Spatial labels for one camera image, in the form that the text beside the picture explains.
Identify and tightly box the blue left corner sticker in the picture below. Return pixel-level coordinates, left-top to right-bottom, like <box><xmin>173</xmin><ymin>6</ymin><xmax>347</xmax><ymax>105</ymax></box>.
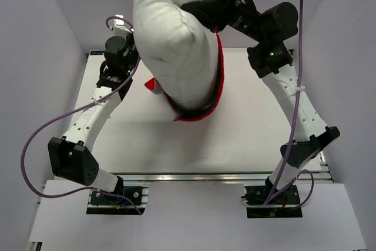
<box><xmin>89</xmin><ymin>51</ymin><xmax>105</xmax><ymax>56</ymax></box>

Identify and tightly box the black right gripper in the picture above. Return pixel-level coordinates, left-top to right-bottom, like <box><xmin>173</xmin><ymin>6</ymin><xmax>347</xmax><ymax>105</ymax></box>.
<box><xmin>181</xmin><ymin>0</ymin><xmax>267</xmax><ymax>45</ymax></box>

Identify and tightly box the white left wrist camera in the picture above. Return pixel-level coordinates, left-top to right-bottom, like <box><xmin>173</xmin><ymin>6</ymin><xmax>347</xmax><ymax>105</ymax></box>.
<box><xmin>113</xmin><ymin>15</ymin><xmax>133</xmax><ymax>38</ymax></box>

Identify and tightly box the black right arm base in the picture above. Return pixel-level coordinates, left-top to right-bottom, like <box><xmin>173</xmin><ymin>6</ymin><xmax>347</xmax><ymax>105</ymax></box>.
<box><xmin>241</xmin><ymin>185</ymin><xmax>303</xmax><ymax>219</ymax></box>

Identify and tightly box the white pillow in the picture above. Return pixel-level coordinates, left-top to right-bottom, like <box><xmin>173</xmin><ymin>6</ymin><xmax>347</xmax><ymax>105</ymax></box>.
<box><xmin>132</xmin><ymin>0</ymin><xmax>220</xmax><ymax>111</ymax></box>

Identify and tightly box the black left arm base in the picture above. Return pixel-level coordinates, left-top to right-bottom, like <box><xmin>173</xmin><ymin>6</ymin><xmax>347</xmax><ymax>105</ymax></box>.
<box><xmin>86</xmin><ymin>182</ymin><xmax>150</xmax><ymax>216</ymax></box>

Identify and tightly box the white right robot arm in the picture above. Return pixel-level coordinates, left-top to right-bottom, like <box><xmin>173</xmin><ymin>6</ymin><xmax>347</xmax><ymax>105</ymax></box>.
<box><xmin>182</xmin><ymin>0</ymin><xmax>340</xmax><ymax>203</ymax></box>

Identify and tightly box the red patterned pillowcase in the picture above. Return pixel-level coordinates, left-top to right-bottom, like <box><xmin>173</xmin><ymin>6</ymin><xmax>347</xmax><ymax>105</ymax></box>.
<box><xmin>143</xmin><ymin>31</ymin><xmax>224</xmax><ymax>122</ymax></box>

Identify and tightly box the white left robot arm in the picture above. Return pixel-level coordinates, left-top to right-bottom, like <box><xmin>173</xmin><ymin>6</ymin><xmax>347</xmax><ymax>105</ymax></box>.
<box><xmin>48</xmin><ymin>32</ymin><xmax>139</xmax><ymax>203</ymax></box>

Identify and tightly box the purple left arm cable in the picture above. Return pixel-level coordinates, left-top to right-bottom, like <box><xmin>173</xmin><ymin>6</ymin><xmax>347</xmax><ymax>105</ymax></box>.
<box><xmin>21</xmin><ymin>15</ymin><xmax>143</xmax><ymax>215</ymax></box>

